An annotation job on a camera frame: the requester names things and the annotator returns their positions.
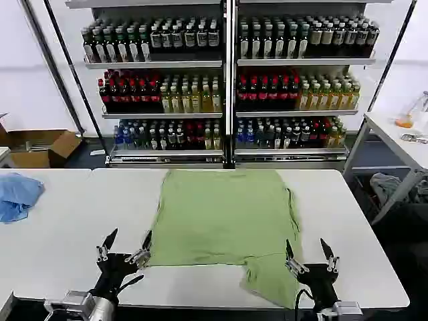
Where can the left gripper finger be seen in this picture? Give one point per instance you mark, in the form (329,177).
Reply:
(144,245)
(108,242)

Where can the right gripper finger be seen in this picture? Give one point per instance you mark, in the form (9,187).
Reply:
(327,250)
(290,252)

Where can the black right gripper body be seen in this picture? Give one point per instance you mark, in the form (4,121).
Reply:
(317,277)

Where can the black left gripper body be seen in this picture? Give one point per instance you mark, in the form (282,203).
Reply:
(112,272)

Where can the green shirt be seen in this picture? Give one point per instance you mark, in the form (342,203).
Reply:
(220,217)

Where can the black basket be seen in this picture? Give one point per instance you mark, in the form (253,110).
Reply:
(364,194)

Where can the grey cloth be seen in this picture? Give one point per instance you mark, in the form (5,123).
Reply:
(388,185)

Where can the blue cloth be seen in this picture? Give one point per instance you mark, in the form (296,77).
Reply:
(16,195)

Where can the open cardboard box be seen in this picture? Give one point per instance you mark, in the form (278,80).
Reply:
(40,148)

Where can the white side table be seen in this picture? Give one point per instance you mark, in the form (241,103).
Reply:
(394,147)

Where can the small metal keys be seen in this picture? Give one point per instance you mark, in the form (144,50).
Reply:
(413,137)

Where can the clear bottle with orange liquid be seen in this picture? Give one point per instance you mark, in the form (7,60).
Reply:
(406,120)

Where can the metal shelf of drink bottles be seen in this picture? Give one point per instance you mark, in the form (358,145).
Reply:
(227,83)

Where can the thin black frame pole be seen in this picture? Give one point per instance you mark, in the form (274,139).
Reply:
(75,77)
(381,83)

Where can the thick grey frame pole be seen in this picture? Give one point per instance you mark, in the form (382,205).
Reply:
(53,70)

